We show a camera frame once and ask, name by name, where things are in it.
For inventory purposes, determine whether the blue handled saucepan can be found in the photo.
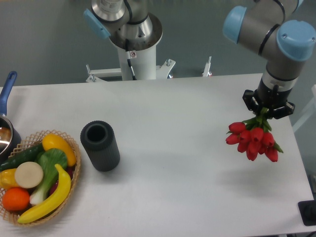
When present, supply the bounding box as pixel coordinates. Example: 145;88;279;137
0;71;21;164

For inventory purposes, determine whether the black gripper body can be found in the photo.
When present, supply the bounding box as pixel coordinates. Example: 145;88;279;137
254;79;292;109

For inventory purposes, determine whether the yellow banana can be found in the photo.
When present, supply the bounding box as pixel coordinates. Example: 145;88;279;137
17;164;71;224

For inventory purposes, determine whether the orange fruit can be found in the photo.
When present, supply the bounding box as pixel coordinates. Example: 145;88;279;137
2;188;30;211

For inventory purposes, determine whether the green cucumber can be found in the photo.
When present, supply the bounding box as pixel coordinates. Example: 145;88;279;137
0;143;44;171

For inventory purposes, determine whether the red tulip bouquet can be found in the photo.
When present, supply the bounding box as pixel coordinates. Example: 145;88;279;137
225;108;283;162

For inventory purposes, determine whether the woven wicker basket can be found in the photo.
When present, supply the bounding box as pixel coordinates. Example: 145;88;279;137
0;130;81;227

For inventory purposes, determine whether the black device at edge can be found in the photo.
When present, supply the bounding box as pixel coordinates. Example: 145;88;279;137
298;200;316;226

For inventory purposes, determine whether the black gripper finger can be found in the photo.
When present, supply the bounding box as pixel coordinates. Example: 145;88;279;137
242;89;262;115
267;101;295;119

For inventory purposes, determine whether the yellow bell pepper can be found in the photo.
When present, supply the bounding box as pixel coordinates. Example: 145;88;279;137
0;168;20;190

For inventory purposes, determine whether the beige round mushroom cap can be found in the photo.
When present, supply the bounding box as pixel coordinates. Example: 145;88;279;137
14;161;43;189

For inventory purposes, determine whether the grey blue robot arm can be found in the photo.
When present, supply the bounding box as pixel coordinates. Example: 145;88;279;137
83;0;316;119

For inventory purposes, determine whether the green bok choy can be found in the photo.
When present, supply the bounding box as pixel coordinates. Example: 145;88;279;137
30;148;68;205

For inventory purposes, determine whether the dark grey ribbed vase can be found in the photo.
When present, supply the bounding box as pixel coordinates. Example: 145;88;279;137
80;120;120;172

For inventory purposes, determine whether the red fruit under banana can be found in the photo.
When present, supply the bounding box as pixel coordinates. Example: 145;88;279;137
49;167;74;196

